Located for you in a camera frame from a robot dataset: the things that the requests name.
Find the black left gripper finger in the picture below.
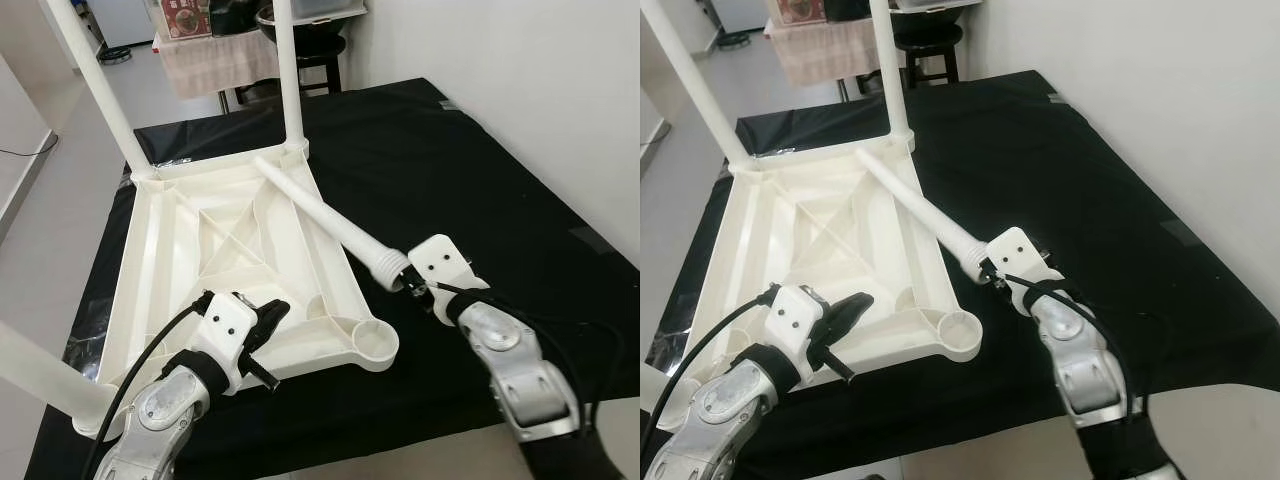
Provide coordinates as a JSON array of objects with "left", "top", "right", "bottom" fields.
[
  {"left": 825, "top": 294, "right": 873, "bottom": 349},
  {"left": 246, "top": 300, "right": 279, "bottom": 349},
  {"left": 815, "top": 294, "right": 856, "bottom": 343},
  {"left": 252, "top": 300, "right": 292, "bottom": 353}
]

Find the white plastic table top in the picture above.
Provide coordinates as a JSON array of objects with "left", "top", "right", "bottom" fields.
[
  {"left": 645, "top": 138, "right": 986, "bottom": 431},
  {"left": 72, "top": 145, "right": 401, "bottom": 438}
]

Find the beige striped cloth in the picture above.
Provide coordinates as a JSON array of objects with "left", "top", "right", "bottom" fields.
[
  {"left": 160, "top": 30, "right": 281, "bottom": 99},
  {"left": 765, "top": 15, "right": 886, "bottom": 86}
]

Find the black bag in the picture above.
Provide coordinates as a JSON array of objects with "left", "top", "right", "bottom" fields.
[{"left": 210, "top": 0, "right": 263, "bottom": 36}]

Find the red printed box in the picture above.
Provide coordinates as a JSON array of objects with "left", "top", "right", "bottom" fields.
[
  {"left": 160, "top": 0, "right": 213, "bottom": 41},
  {"left": 775, "top": 0, "right": 829, "bottom": 26}
]

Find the white floor appliance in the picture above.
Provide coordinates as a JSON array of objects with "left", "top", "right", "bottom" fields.
[
  {"left": 85, "top": 0, "right": 161, "bottom": 63},
  {"left": 705, "top": 0, "right": 771, "bottom": 51}
]

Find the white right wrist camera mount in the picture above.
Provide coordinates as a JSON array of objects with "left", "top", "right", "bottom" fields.
[
  {"left": 985, "top": 227, "right": 1066, "bottom": 316},
  {"left": 408, "top": 235, "right": 491, "bottom": 326}
]

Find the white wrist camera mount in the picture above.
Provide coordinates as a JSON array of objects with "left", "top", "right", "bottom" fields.
[
  {"left": 195, "top": 293, "right": 263, "bottom": 391},
  {"left": 765, "top": 285, "right": 826, "bottom": 386},
  {"left": 408, "top": 235, "right": 491, "bottom": 326},
  {"left": 985, "top": 227, "right": 1066, "bottom": 316}
]

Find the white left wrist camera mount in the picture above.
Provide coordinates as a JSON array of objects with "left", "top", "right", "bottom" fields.
[
  {"left": 195, "top": 293, "right": 263, "bottom": 391},
  {"left": 765, "top": 285, "right": 826, "bottom": 386}
]

